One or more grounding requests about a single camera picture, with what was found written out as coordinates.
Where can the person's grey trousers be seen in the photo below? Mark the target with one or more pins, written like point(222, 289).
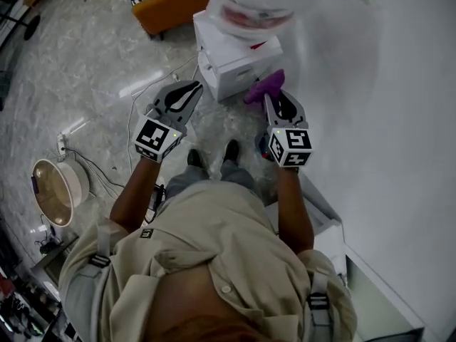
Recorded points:
point(235, 176)

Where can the purple cloth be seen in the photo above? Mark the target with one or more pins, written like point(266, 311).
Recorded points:
point(265, 85)

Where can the person's beige shirt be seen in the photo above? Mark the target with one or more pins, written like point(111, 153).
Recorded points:
point(213, 248)

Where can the cluttered dark shelf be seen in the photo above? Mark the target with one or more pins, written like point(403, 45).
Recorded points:
point(25, 305)

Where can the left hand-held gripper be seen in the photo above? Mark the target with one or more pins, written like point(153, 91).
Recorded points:
point(156, 137)

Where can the person's right black shoe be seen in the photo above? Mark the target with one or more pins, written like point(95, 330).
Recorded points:
point(231, 150)

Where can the white power strip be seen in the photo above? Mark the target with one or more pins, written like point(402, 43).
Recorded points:
point(61, 144)

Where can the person's left forearm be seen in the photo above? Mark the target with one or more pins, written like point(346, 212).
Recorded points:
point(137, 194)

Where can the person's black shoe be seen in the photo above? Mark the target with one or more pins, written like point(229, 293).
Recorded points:
point(194, 158)
point(231, 150)

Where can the clear water bottle red label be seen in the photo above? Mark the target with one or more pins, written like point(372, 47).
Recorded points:
point(249, 9)

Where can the orange armchair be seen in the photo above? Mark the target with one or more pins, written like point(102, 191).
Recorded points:
point(171, 9)

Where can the black office chair base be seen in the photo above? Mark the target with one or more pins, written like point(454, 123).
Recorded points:
point(21, 16)

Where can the person's left black shoe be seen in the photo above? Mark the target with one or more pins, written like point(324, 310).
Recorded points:
point(194, 158)

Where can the person's right forearm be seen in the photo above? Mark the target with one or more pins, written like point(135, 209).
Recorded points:
point(294, 208)

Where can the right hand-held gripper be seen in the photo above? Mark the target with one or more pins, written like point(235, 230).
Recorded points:
point(290, 144)

